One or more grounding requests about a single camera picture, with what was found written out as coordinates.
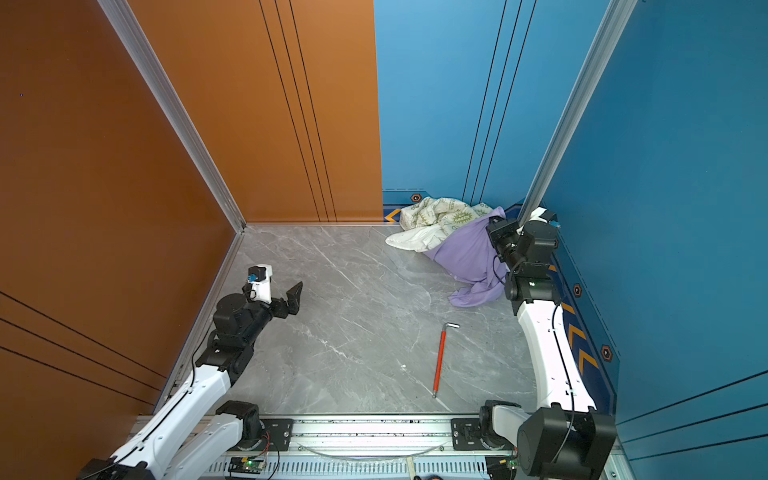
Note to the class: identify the small right circuit board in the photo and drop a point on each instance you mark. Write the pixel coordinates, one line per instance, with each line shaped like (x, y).
(510, 463)

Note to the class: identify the white cloth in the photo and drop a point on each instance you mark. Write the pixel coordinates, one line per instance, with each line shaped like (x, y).
(419, 239)

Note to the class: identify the purple cloth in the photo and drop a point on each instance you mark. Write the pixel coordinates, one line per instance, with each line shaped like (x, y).
(468, 256)

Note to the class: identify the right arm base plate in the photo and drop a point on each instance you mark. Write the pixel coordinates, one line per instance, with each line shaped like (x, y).
(466, 435)

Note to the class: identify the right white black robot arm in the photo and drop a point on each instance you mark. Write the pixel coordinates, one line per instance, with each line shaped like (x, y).
(565, 437)

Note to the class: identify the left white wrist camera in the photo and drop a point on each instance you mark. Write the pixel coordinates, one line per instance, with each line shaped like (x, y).
(258, 286)

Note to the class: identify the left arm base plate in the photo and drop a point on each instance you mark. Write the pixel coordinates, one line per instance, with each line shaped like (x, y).
(270, 435)

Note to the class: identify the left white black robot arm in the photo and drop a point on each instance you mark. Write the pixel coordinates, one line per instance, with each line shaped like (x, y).
(196, 426)

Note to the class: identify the aluminium front rail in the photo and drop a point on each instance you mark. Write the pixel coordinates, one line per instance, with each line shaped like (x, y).
(369, 435)

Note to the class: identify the red handled hex wrench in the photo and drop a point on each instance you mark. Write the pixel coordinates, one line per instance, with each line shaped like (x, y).
(440, 355)

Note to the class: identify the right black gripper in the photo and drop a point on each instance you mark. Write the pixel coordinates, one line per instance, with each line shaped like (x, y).
(496, 233)

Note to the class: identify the green patterned cream cloth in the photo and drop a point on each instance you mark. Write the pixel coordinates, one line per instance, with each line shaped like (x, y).
(448, 213)

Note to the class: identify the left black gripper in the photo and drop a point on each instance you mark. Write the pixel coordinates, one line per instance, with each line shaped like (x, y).
(292, 300)

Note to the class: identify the green circuit board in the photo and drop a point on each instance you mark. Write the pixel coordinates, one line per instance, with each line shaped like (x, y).
(246, 465)

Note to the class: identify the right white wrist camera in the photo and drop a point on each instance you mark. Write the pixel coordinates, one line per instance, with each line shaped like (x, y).
(549, 217)

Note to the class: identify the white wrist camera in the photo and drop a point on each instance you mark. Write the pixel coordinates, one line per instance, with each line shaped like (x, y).
(258, 286)
(549, 217)

